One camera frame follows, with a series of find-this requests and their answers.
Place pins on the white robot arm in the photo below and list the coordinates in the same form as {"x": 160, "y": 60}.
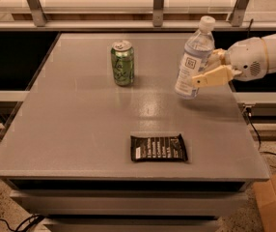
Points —
{"x": 270, "y": 42}

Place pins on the blue plastic water bottle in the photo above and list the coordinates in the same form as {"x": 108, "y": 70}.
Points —
{"x": 197, "y": 49}

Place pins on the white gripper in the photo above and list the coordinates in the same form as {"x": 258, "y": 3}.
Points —
{"x": 245, "y": 59}

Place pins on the white shelf with metal brackets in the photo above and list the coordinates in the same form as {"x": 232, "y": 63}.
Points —
{"x": 160, "y": 15}

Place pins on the black snack bar wrapper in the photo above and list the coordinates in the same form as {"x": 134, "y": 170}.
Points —
{"x": 158, "y": 148}

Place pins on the green soda can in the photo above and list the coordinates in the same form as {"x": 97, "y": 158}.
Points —
{"x": 122, "y": 60}

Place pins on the grey drawer cabinet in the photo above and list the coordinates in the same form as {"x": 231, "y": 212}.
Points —
{"x": 66, "y": 154}

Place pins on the cardboard box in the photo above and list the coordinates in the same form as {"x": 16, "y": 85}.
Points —
{"x": 274, "y": 200}

